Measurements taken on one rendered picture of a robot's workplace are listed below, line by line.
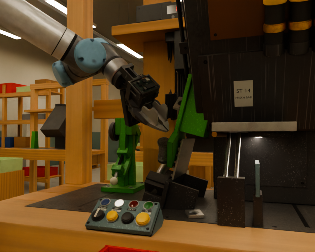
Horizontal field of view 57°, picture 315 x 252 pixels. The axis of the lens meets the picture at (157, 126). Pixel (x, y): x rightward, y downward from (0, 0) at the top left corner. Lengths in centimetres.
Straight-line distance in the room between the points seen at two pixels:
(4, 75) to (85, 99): 870
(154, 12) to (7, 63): 910
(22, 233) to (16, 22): 47
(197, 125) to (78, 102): 72
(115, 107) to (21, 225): 78
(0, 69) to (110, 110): 868
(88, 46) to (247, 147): 55
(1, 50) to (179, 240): 972
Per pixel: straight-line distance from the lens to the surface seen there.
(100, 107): 143
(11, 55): 1035
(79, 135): 137
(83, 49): 71
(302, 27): 67
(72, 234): 70
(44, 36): 72
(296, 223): 78
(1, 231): 82
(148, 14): 125
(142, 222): 62
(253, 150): 95
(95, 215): 67
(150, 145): 122
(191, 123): 81
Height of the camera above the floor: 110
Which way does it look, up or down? 2 degrees up
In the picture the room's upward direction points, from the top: straight up
